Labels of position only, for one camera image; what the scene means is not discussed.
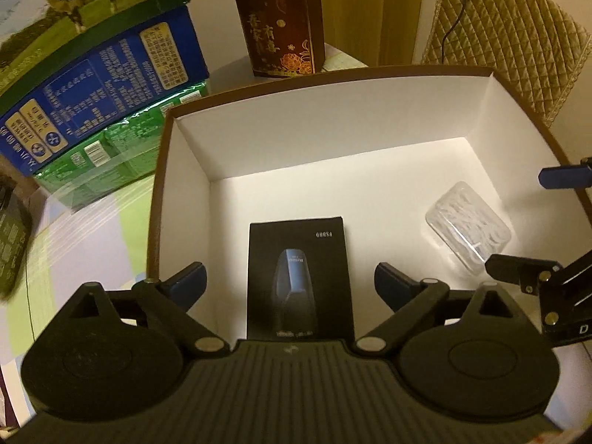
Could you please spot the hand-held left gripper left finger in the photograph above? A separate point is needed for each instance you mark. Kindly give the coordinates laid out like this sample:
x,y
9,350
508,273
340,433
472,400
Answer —
x,y
187,283

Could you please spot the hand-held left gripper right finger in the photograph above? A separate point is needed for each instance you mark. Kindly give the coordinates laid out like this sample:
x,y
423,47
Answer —
x,y
391,285

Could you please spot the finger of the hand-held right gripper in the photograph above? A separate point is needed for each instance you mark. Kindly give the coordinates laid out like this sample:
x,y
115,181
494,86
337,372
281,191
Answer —
x,y
513,269
555,176

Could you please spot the clear floss pick box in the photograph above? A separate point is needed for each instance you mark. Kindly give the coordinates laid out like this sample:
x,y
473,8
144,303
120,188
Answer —
x,y
467,229

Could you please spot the black shaver package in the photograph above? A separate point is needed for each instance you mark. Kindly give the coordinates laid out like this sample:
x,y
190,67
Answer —
x,y
300,277

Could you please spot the brown cardboard box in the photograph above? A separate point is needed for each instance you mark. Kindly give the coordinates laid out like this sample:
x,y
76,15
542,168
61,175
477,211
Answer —
x,y
323,157

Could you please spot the checked cloth desktop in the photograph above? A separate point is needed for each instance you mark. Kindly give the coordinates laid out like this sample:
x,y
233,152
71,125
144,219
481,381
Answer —
x,y
92,240

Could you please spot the green shrink-wrapped drink pack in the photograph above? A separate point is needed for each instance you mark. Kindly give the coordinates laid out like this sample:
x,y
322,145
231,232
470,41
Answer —
x,y
120,152

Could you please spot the quilted tan chair cushion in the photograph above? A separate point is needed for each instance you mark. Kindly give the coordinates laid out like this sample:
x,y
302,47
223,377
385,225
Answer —
x,y
513,32

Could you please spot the dark container with clear lid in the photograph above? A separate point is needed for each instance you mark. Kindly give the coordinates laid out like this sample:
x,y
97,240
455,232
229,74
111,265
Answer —
x,y
11,240

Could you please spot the blue milk carton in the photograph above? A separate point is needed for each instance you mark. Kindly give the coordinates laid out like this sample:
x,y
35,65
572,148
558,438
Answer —
x,y
101,83

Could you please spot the wooden door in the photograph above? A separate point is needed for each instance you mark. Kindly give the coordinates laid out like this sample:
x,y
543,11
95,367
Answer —
x,y
365,9

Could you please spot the dark brown paper bag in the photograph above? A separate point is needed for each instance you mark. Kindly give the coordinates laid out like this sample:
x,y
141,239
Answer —
x,y
277,27

